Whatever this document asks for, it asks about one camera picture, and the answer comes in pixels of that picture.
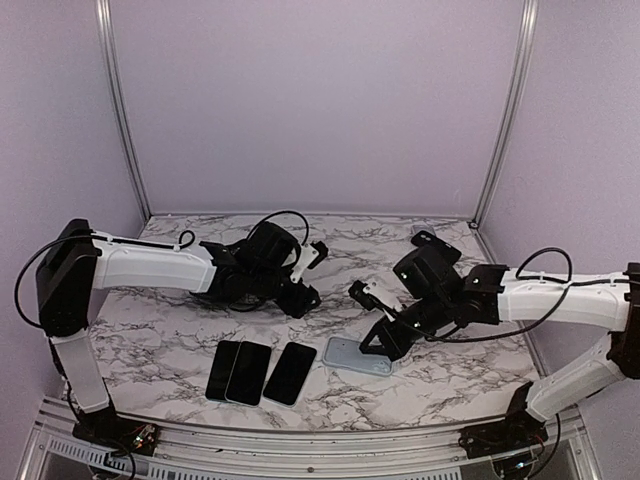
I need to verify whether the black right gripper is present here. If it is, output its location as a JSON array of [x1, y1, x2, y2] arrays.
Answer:
[[359, 292, 452, 363]]

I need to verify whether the light blue phone case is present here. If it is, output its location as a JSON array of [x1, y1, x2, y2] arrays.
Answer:
[[322, 337, 393, 377]]

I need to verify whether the black phone light-blue edge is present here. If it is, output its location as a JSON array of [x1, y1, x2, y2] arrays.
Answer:
[[263, 342, 317, 407]]

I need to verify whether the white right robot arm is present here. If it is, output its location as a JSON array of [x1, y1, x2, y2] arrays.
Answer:
[[349, 242, 639, 448]]

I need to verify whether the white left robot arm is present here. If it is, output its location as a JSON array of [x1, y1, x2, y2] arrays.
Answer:
[[36, 219, 328, 445]]

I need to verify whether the black phone leftmost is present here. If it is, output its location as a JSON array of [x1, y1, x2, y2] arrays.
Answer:
[[205, 340, 241, 402]]

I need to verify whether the black phone middle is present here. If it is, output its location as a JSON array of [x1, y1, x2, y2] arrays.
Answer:
[[225, 341, 272, 407]]

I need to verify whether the black phone case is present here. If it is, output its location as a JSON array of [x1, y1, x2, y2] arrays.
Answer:
[[410, 230, 462, 264]]

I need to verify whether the grey phone case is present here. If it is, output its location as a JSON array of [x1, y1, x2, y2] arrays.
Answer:
[[411, 225, 436, 236]]

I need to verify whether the black square floral plate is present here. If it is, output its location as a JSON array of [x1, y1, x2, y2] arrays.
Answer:
[[191, 293, 267, 313]]

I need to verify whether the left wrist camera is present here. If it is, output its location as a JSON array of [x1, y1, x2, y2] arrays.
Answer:
[[290, 241, 329, 283]]

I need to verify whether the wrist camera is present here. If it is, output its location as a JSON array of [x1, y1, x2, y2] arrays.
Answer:
[[290, 241, 329, 283], [348, 280, 403, 322]]

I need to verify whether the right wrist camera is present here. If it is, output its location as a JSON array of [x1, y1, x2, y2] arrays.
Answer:
[[348, 280, 403, 322]]

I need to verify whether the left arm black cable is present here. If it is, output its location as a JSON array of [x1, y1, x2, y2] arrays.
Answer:
[[14, 209, 311, 331]]

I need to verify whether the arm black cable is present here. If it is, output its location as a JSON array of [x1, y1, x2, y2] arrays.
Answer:
[[424, 247, 629, 344], [14, 209, 311, 331]]

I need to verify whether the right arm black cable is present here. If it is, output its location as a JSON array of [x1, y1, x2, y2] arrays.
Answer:
[[424, 247, 629, 344]]

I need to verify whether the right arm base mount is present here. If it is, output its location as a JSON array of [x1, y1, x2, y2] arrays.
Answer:
[[458, 382, 549, 459]]

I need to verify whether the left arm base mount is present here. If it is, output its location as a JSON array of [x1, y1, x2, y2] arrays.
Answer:
[[73, 409, 160, 456]]

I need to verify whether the front aluminium rail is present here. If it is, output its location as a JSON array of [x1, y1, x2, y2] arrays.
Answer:
[[17, 397, 602, 479]]

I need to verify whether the left aluminium frame post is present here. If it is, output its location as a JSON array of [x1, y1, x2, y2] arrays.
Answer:
[[95, 0, 152, 222]]

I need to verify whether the aluminium frame post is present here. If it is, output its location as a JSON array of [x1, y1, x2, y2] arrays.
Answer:
[[95, 0, 152, 222], [472, 0, 539, 229]]

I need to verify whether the right aluminium frame post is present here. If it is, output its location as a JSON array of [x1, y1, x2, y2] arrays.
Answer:
[[472, 0, 539, 229]]

